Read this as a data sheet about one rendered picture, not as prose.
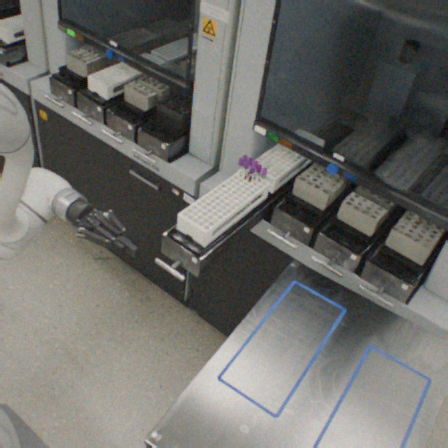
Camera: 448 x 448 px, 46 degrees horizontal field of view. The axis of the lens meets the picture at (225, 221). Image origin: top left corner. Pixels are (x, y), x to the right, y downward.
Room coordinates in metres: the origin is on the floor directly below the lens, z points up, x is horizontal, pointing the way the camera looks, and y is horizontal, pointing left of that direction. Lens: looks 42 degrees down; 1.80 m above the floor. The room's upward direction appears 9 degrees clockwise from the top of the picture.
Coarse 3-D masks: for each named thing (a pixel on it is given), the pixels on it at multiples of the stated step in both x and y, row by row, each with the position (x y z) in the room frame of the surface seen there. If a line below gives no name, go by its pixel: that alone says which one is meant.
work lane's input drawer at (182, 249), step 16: (256, 208) 1.16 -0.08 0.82; (272, 208) 1.22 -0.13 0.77; (176, 224) 1.05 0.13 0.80; (240, 224) 1.10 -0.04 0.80; (256, 224) 1.15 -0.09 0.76; (176, 240) 0.99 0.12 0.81; (192, 240) 0.99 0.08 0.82; (224, 240) 1.02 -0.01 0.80; (176, 256) 0.98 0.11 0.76; (192, 256) 0.95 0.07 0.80; (208, 256) 0.96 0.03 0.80; (176, 272) 0.93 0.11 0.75; (192, 272) 0.95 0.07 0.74
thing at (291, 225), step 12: (348, 192) 1.32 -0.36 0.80; (288, 204) 1.20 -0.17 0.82; (336, 204) 1.25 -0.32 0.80; (276, 216) 1.18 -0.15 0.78; (288, 216) 1.16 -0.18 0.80; (300, 216) 1.15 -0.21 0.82; (312, 216) 1.17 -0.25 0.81; (324, 216) 1.18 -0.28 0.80; (288, 228) 1.16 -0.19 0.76; (300, 228) 1.14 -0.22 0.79; (312, 228) 1.12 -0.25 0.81; (288, 240) 1.11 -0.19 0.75; (300, 240) 1.13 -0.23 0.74
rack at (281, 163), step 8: (280, 144) 1.43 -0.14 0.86; (272, 152) 1.39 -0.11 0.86; (280, 152) 1.39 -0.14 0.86; (288, 152) 1.40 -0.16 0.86; (296, 152) 1.41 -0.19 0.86; (256, 160) 1.32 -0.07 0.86; (264, 160) 1.33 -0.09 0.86; (272, 160) 1.34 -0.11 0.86; (280, 160) 1.35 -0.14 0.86; (288, 160) 1.36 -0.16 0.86; (296, 160) 1.36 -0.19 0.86; (304, 160) 1.44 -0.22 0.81; (272, 168) 1.30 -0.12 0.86; (280, 168) 1.30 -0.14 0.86; (288, 168) 1.31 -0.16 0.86; (296, 168) 1.39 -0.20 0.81; (272, 176) 1.26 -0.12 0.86; (280, 176) 1.27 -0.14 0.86; (288, 176) 1.34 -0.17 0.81; (272, 184) 1.24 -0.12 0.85; (280, 184) 1.28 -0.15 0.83; (272, 192) 1.24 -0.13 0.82
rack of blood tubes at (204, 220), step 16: (208, 192) 1.14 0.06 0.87; (224, 192) 1.16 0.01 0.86; (240, 192) 1.16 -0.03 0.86; (256, 192) 1.17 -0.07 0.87; (192, 208) 1.07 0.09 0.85; (208, 208) 1.07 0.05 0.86; (224, 208) 1.09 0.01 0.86; (240, 208) 1.10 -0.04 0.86; (192, 224) 1.00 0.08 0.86; (208, 224) 1.01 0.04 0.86; (224, 224) 1.08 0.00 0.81; (208, 240) 0.99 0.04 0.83
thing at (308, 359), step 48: (288, 288) 0.87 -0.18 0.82; (336, 288) 0.90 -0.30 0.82; (240, 336) 0.71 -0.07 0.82; (288, 336) 0.73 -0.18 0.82; (336, 336) 0.75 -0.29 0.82; (384, 336) 0.77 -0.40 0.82; (432, 336) 0.79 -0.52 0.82; (192, 384) 0.57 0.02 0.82; (240, 384) 0.59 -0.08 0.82; (288, 384) 0.61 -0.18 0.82; (336, 384) 0.63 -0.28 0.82; (384, 384) 0.64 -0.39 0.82; (432, 384) 0.66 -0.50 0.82; (192, 432) 0.48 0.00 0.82; (240, 432) 0.49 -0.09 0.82; (288, 432) 0.50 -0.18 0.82; (336, 432) 0.52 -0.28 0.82; (384, 432) 0.54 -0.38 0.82
